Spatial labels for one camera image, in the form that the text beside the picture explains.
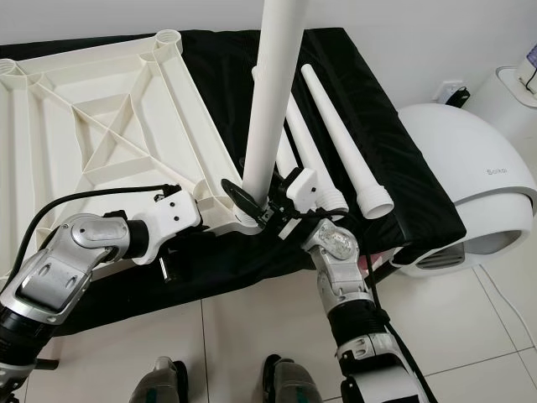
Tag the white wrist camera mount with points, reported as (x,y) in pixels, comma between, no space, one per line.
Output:
(302,189)
(168,214)

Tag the grey robot foot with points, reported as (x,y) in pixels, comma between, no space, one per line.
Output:
(289,382)
(159,382)

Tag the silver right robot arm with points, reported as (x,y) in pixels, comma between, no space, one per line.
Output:
(348,277)

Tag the black padded bed cover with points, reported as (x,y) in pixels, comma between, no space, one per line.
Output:
(218,269)

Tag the white plastic table leg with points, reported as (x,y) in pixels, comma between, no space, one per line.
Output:
(316,159)
(273,92)
(292,164)
(344,143)

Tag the grey right robot foot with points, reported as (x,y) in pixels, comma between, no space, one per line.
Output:
(289,382)

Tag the white plastic table top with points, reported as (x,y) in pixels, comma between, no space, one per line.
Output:
(50,126)

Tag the grey left robot foot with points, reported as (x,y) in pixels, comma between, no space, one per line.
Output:
(159,382)

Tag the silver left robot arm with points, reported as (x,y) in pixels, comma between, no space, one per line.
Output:
(59,277)

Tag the white dome appliance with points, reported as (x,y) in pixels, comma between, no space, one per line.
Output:
(461,143)

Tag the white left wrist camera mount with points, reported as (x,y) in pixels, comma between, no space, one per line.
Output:
(168,214)

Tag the wall socket black plug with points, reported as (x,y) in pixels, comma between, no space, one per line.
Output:
(455,92)

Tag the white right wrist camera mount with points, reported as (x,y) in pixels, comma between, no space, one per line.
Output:
(302,189)

